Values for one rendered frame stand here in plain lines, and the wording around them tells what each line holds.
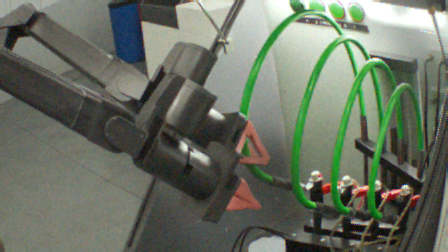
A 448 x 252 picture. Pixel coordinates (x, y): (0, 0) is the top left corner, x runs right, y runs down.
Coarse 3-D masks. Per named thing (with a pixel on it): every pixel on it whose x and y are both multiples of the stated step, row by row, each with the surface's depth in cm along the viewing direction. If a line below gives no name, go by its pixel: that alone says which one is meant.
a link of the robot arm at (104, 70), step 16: (16, 16) 123; (32, 16) 122; (48, 16) 124; (32, 32) 123; (48, 32) 121; (64, 32) 120; (48, 48) 122; (64, 48) 118; (80, 48) 117; (96, 48) 116; (80, 64) 115; (96, 64) 114; (112, 64) 112; (128, 64) 111; (96, 80) 113; (112, 80) 111; (112, 96) 111
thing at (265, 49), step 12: (300, 12) 122; (312, 12) 125; (324, 12) 128; (288, 24) 120; (336, 24) 131; (276, 36) 118; (264, 48) 116; (348, 48) 136; (252, 72) 115; (252, 84) 115; (360, 96) 141; (240, 108) 115; (360, 108) 142; (252, 168) 117; (264, 180) 120
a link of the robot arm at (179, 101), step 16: (176, 80) 89; (160, 96) 88; (176, 96) 89; (192, 96) 89; (208, 96) 89; (144, 112) 90; (160, 112) 89; (176, 112) 89; (192, 112) 89; (208, 112) 91; (112, 128) 85; (128, 128) 85; (144, 128) 87; (192, 128) 89; (128, 144) 86
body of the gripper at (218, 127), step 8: (216, 112) 112; (232, 112) 112; (208, 120) 110; (216, 120) 111; (224, 120) 112; (232, 120) 111; (240, 120) 110; (200, 128) 110; (208, 128) 110; (216, 128) 111; (224, 128) 111; (232, 128) 110; (200, 136) 110; (208, 136) 110; (216, 136) 111; (224, 136) 110; (232, 136) 109; (192, 144) 117; (200, 144) 112; (208, 144) 111; (224, 144) 109; (232, 144) 109; (200, 152) 114
